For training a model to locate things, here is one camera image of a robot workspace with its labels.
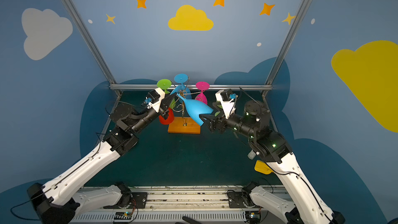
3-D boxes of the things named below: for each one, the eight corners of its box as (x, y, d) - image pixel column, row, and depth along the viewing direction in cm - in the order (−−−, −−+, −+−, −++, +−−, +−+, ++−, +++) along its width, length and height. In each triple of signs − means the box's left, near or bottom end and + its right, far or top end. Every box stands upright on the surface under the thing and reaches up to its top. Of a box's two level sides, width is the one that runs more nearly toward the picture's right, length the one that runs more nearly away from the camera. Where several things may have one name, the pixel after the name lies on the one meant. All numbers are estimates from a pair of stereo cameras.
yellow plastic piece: (253, 170, 86) (255, 168, 84) (255, 160, 89) (256, 159, 88) (272, 176, 84) (273, 175, 82) (272, 166, 87) (274, 165, 86)
